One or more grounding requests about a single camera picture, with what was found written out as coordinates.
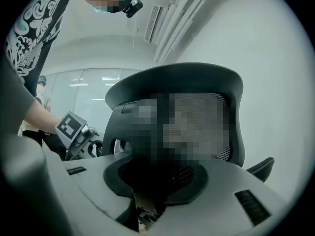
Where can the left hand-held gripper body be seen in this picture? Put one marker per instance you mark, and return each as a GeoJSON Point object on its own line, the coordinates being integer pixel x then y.
{"type": "Point", "coordinates": [71, 129]}

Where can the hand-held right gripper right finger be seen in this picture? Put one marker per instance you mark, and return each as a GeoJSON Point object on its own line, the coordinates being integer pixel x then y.
{"type": "Point", "coordinates": [221, 205]}

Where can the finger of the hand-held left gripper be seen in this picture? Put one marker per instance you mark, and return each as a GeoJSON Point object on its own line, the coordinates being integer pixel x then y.
{"type": "Point", "coordinates": [93, 140]}

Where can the white pipe bundle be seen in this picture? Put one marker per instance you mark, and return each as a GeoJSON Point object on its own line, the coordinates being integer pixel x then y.
{"type": "Point", "coordinates": [177, 23]}

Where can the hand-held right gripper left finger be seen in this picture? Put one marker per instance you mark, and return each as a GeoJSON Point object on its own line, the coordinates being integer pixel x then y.
{"type": "Point", "coordinates": [93, 181]}

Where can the black head-mounted camera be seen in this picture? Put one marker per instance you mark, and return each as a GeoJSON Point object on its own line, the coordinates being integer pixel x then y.
{"type": "Point", "coordinates": [134, 8]}

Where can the black mesh office chair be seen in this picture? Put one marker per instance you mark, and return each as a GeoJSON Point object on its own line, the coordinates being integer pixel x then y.
{"type": "Point", "coordinates": [197, 82]}

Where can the person's left forearm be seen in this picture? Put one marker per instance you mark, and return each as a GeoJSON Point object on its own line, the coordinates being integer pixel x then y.
{"type": "Point", "coordinates": [41, 118]}

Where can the black printed T-shirt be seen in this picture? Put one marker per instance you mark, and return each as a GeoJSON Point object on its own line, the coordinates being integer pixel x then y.
{"type": "Point", "coordinates": [37, 33]}

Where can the frosted glass partition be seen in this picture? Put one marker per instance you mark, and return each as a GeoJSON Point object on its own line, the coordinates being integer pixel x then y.
{"type": "Point", "coordinates": [93, 95]}

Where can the white air vent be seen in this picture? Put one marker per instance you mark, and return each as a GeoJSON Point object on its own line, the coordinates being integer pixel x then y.
{"type": "Point", "coordinates": [152, 23]}

